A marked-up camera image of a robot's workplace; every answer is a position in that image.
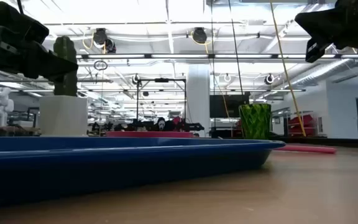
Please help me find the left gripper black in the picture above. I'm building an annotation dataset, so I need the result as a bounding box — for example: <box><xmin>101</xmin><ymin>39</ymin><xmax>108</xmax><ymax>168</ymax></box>
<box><xmin>0</xmin><ymin>0</ymin><xmax>79</xmax><ymax>83</ymax></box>

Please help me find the green faceted plastic cup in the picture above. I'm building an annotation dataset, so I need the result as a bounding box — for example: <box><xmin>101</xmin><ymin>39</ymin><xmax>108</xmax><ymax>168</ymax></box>
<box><xmin>238</xmin><ymin>103</ymin><xmax>272</xmax><ymax>140</ymax></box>

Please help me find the pink handled metal fork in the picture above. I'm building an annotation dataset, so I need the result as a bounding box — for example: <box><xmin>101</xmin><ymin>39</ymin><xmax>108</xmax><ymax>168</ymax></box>
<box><xmin>274</xmin><ymin>144</ymin><xmax>337</xmax><ymax>154</ymax></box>

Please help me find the blue plastic tray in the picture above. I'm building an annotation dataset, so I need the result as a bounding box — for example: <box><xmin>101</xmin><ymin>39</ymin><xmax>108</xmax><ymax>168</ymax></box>
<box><xmin>0</xmin><ymin>136</ymin><xmax>286</xmax><ymax>208</ymax></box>

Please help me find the pink plastic plate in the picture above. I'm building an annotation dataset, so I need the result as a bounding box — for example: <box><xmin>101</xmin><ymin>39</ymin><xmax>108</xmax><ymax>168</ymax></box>
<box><xmin>105</xmin><ymin>131</ymin><xmax>194</xmax><ymax>139</ymax></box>

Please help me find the white planter pot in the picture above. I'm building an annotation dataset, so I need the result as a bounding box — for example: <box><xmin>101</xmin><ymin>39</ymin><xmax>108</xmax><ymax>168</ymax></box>
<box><xmin>39</xmin><ymin>95</ymin><xmax>89</xmax><ymax>136</ymax></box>

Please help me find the white robot figurine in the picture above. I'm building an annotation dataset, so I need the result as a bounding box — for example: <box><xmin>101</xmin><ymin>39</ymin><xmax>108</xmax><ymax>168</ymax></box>
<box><xmin>0</xmin><ymin>86</ymin><xmax>15</xmax><ymax>127</ymax></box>

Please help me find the red tool cart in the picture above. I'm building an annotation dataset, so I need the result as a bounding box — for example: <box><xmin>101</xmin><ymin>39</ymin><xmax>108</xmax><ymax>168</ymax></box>
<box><xmin>287</xmin><ymin>114</ymin><xmax>317</xmax><ymax>137</ymax></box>

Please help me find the black monitor screen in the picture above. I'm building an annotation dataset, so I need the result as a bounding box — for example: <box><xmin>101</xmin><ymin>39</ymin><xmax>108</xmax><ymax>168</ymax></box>
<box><xmin>209</xmin><ymin>94</ymin><xmax>250</xmax><ymax>119</ymax></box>

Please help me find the white building pillar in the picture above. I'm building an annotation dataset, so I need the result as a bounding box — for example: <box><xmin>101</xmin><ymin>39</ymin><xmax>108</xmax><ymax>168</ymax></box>
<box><xmin>186</xmin><ymin>64</ymin><xmax>211</xmax><ymax>138</ymax></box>

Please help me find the silver ventilation duct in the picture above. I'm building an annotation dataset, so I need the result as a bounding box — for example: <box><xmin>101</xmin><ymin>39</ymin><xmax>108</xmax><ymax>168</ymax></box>
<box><xmin>286</xmin><ymin>58</ymin><xmax>354</xmax><ymax>88</ymax></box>

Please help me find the yellow hanging cable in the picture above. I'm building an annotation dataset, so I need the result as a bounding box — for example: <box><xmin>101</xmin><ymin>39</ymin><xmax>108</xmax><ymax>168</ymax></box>
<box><xmin>268</xmin><ymin>0</ymin><xmax>307</xmax><ymax>138</ymax></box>

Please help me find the black hanging cable loop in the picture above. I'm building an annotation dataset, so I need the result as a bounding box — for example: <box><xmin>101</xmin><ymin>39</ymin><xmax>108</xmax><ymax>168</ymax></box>
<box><xmin>93</xmin><ymin>60</ymin><xmax>109</xmax><ymax>71</ymax></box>

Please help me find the thin black hanging cable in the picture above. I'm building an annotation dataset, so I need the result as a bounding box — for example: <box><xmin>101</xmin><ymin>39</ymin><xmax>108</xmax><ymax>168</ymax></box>
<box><xmin>227</xmin><ymin>0</ymin><xmax>244</xmax><ymax>96</ymax></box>

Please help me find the black metal stand frame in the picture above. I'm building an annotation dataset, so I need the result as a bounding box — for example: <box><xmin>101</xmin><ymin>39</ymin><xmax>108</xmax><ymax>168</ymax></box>
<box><xmin>135</xmin><ymin>78</ymin><xmax>187</xmax><ymax>121</ymax></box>

